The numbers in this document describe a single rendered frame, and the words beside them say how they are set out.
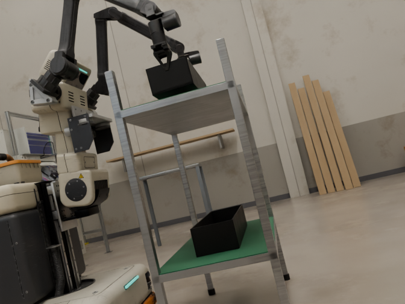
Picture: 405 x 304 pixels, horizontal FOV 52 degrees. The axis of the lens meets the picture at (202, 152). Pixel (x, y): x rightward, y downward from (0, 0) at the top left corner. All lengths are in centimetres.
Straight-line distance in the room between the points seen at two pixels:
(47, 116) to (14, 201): 42
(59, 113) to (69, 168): 27
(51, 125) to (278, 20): 554
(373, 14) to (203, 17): 271
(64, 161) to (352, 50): 575
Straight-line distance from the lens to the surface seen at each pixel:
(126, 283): 200
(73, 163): 196
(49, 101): 189
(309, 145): 639
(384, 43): 723
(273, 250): 145
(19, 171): 211
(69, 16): 196
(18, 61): 828
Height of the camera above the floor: 65
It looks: 3 degrees up
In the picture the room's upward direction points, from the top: 14 degrees counter-clockwise
